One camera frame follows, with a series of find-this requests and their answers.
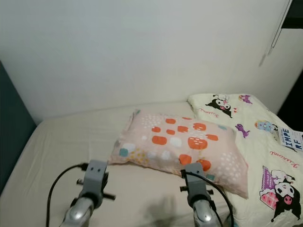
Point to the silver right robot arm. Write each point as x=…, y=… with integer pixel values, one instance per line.
x=204, y=218

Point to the white book with blue letters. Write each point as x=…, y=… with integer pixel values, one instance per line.
x=289, y=139

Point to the mattress with beige sheet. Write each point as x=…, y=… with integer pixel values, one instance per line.
x=66, y=146

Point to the dark window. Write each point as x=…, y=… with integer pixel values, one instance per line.
x=294, y=12

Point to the cream cartoon print quilt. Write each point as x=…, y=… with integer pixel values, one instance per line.
x=255, y=161

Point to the pink pillow with orange spots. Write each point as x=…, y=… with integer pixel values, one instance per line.
x=189, y=137

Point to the teal upholstered headboard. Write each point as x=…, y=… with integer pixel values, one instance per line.
x=14, y=137

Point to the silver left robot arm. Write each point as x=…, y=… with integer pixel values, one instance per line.
x=80, y=216

